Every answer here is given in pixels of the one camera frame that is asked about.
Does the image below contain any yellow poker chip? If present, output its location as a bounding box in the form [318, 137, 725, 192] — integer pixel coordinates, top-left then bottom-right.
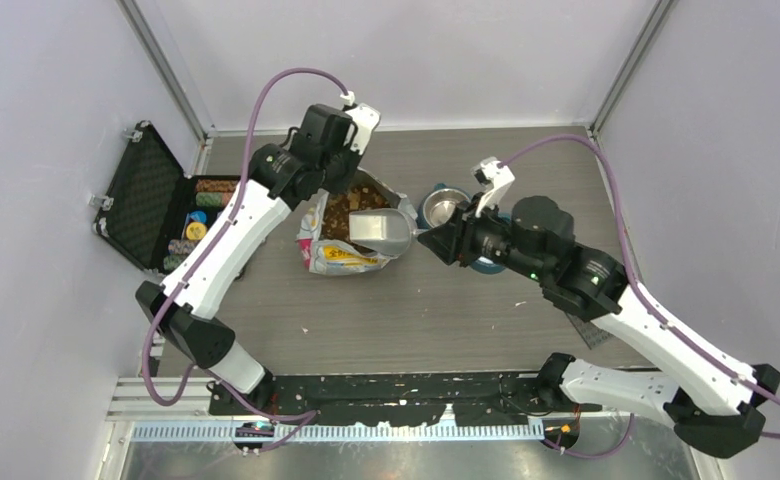
[184, 221, 208, 241]

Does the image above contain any striped poker chip stack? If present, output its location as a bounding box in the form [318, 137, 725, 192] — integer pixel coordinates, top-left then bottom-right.
[167, 239, 200, 256]

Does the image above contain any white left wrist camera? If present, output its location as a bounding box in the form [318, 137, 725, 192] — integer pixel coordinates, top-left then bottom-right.
[340, 90, 381, 156]

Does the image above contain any black foam-lined case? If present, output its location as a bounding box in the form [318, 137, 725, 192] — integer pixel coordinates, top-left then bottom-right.
[91, 120, 240, 276]

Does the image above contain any brown poker chip stack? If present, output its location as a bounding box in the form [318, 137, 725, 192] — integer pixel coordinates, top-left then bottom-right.
[195, 179, 239, 194]

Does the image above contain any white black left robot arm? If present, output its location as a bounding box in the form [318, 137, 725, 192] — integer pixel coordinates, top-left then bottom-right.
[136, 104, 380, 414]

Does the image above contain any white yellow pet food bag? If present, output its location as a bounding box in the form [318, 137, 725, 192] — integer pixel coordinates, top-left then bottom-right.
[296, 169, 417, 276]

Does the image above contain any green striped chip stack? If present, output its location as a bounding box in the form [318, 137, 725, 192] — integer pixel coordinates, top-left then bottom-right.
[162, 254, 188, 274]

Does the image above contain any blue poker chip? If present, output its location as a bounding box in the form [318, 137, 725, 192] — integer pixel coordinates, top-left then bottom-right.
[187, 210, 207, 224]

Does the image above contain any teal double pet bowl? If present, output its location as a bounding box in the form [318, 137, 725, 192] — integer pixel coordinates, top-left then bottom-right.
[417, 183, 505, 275]

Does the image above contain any green poker chip stack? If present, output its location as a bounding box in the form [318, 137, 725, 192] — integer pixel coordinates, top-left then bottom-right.
[195, 192, 234, 209]

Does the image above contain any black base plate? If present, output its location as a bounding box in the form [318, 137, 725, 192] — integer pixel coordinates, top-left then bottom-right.
[245, 371, 602, 427]

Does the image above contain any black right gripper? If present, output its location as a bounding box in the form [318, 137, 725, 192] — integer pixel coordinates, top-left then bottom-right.
[417, 192, 549, 283]

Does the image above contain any metal food scoop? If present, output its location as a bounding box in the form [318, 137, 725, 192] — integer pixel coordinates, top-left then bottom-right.
[348, 208, 417, 257]

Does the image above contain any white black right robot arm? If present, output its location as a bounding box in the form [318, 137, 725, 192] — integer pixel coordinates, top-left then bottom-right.
[418, 196, 780, 459]

